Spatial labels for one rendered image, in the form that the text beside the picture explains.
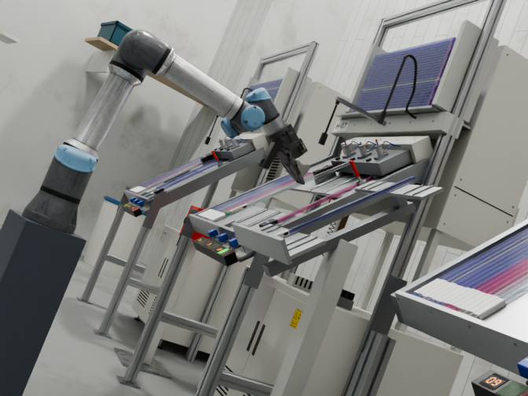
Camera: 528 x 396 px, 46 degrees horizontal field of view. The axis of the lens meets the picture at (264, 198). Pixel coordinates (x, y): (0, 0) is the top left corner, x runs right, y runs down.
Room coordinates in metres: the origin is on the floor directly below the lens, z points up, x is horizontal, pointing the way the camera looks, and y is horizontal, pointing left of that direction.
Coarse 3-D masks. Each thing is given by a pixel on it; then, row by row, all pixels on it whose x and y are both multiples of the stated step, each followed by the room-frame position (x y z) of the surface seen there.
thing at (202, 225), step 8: (192, 216) 2.51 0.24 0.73; (192, 224) 2.56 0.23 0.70; (200, 224) 2.44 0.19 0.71; (208, 224) 2.33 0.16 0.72; (216, 224) 2.25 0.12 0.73; (200, 232) 2.49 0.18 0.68; (224, 232) 2.17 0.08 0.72; (232, 232) 2.09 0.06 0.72; (240, 248) 2.07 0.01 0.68; (248, 248) 1.99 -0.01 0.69
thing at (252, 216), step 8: (248, 208) 2.40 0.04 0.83; (256, 208) 2.36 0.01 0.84; (264, 208) 2.32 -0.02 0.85; (232, 216) 2.37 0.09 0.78; (240, 216) 2.33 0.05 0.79; (248, 216) 2.28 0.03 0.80; (256, 216) 2.25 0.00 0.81; (264, 216) 2.21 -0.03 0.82; (272, 216) 2.17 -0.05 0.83; (280, 216) 2.13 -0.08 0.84; (296, 216) 2.07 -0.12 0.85; (224, 224) 2.30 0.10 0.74; (248, 224) 2.18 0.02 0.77; (256, 224) 2.15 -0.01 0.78
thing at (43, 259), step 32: (32, 224) 1.69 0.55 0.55; (0, 256) 1.74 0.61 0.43; (32, 256) 1.71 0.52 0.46; (64, 256) 1.76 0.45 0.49; (0, 288) 1.68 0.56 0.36; (32, 288) 1.73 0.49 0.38; (64, 288) 1.78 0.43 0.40; (0, 320) 1.70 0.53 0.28; (32, 320) 1.75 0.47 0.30; (0, 352) 1.72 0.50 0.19; (32, 352) 1.77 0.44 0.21; (0, 384) 1.74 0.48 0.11
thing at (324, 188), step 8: (328, 160) 2.74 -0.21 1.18; (312, 168) 2.70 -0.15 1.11; (336, 176) 2.41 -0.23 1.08; (344, 176) 2.36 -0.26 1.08; (352, 176) 2.32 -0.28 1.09; (368, 176) 2.24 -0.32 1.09; (384, 176) 2.16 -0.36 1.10; (312, 184) 2.42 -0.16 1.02; (320, 184) 2.37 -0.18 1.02; (328, 184) 2.33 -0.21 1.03; (336, 184) 2.29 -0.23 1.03; (344, 184) 2.25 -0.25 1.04; (352, 184) 2.21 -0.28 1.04; (312, 192) 2.32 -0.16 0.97; (320, 192) 2.26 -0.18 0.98; (328, 192) 2.21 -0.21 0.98; (344, 192) 2.14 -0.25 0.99
